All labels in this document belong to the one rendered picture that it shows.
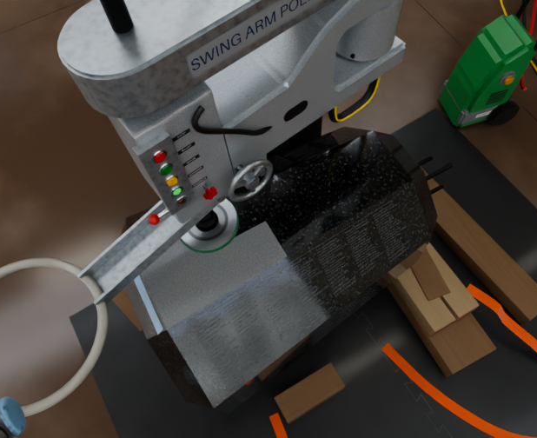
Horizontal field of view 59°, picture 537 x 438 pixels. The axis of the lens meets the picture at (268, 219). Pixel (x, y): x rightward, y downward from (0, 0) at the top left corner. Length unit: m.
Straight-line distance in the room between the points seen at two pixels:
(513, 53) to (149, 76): 2.13
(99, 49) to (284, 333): 1.13
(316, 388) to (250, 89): 1.43
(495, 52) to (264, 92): 1.75
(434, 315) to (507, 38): 1.42
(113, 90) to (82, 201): 2.06
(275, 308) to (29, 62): 2.74
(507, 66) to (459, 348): 1.40
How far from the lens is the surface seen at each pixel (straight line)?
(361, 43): 1.43
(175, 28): 0.96
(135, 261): 1.56
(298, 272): 1.63
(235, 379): 1.73
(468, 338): 2.40
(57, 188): 3.08
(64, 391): 1.53
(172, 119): 1.03
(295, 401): 2.23
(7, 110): 3.60
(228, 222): 1.64
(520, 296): 2.56
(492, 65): 2.75
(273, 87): 1.22
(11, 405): 1.29
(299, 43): 1.23
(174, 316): 1.59
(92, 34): 1.00
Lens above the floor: 2.36
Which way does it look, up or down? 64 degrees down
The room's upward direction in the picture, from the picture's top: 9 degrees counter-clockwise
